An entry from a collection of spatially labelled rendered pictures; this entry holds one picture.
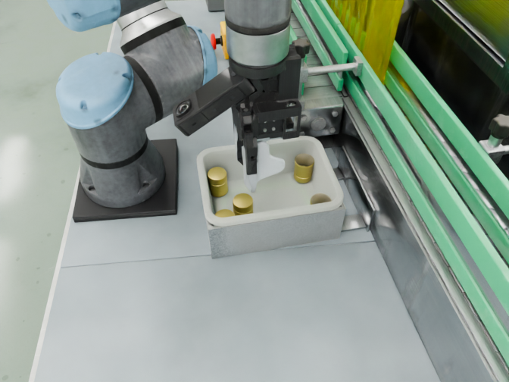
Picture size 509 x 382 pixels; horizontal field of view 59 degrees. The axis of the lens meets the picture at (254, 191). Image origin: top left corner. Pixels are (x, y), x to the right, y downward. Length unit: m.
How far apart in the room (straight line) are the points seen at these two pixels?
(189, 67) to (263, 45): 0.26
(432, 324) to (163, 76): 0.53
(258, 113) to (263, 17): 0.13
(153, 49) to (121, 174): 0.21
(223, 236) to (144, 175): 0.19
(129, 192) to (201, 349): 0.30
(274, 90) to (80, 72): 0.30
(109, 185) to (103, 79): 0.19
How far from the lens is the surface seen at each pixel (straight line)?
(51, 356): 0.72
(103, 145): 0.73
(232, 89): 0.56
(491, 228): 0.67
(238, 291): 0.71
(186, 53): 0.76
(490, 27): 0.80
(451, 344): 0.63
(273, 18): 0.51
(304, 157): 0.83
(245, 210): 0.73
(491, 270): 0.55
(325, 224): 0.74
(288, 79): 0.58
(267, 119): 0.58
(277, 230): 0.72
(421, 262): 0.65
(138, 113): 0.72
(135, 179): 0.79
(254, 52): 0.52
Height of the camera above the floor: 1.36
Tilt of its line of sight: 47 degrees down
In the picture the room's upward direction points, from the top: straight up
